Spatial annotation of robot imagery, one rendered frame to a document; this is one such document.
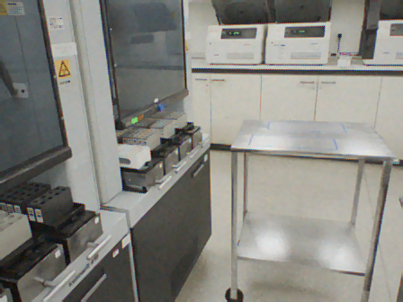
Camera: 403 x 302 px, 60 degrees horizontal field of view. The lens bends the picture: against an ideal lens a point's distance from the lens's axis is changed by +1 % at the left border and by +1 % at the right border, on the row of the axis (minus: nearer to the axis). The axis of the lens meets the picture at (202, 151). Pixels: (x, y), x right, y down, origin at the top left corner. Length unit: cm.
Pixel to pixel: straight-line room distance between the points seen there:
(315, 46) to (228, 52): 79
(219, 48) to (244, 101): 57
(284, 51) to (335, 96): 61
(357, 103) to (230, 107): 117
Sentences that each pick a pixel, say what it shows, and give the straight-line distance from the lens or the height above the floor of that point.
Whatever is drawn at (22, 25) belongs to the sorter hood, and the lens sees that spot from 90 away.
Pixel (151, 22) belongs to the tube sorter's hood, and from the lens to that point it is 140.
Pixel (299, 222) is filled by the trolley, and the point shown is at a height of 28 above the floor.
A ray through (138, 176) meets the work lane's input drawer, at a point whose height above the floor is 80.
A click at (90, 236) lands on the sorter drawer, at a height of 76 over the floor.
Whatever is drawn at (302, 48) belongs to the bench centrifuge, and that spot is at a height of 105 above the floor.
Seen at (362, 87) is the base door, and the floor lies 72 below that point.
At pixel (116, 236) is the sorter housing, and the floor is 69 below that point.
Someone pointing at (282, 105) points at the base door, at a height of 53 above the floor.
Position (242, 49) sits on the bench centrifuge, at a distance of 342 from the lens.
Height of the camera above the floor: 130
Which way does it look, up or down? 20 degrees down
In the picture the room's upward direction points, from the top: 2 degrees counter-clockwise
